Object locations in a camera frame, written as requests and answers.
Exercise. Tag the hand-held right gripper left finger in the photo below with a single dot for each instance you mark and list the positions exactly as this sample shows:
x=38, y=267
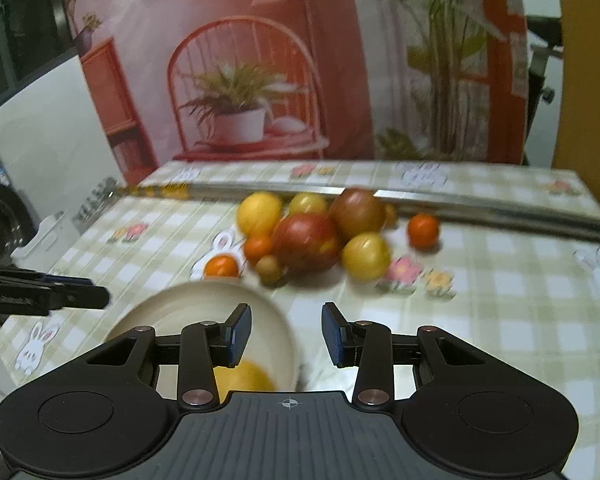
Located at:
x=237, y=335

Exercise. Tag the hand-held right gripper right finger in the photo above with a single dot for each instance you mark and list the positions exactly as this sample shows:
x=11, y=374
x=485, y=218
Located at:
x=335, y=335

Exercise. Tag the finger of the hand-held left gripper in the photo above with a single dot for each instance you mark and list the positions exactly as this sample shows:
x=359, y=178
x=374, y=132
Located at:
x=65, y=280
x=80, y=297

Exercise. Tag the yellow citrus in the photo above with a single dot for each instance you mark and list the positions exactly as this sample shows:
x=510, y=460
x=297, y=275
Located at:
x=245, y=379

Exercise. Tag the cream ceramic bowl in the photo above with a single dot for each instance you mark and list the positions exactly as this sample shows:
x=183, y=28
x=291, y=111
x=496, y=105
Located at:
x=180, y=305

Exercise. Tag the small orange tangerine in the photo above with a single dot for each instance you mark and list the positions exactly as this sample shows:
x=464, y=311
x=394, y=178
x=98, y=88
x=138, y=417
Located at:
x=221, y=266
x=423, y=230
x=257, y=248

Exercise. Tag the brown longan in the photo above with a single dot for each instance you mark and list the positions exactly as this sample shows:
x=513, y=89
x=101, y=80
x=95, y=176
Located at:
x=269, y=268

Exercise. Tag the small yellow apple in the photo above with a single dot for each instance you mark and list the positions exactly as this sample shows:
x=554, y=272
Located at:
x=307, y=203
x=365, y=257

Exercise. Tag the large yellow orange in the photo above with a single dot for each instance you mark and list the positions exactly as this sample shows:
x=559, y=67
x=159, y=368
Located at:
x=257, y=215

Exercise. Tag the dark red apple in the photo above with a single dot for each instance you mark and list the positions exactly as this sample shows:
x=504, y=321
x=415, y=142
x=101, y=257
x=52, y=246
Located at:
x=357, y=212

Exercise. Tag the white washing machine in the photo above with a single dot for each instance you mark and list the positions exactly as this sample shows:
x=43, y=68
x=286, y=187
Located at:
x=5, y=220

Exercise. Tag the glass ashtray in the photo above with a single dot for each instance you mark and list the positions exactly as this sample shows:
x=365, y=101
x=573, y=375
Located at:
x=95, y=200

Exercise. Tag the telescopic metal pole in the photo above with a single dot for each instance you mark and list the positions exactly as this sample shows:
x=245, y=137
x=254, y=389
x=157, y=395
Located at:
x=430, y=199

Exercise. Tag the checkered bunny tablecloth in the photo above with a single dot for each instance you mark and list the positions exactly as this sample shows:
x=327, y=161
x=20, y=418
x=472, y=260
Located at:
x=505, y=310

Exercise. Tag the printed room scene backdrop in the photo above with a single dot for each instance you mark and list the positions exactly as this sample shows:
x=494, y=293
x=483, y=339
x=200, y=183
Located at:
x=330, y=60

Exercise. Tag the black exercise bike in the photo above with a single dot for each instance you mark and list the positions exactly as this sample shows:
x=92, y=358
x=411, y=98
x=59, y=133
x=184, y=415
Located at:
x=537, y=75

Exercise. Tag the wooden board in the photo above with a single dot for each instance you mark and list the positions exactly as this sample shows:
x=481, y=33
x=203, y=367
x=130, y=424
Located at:
x=590, y=85

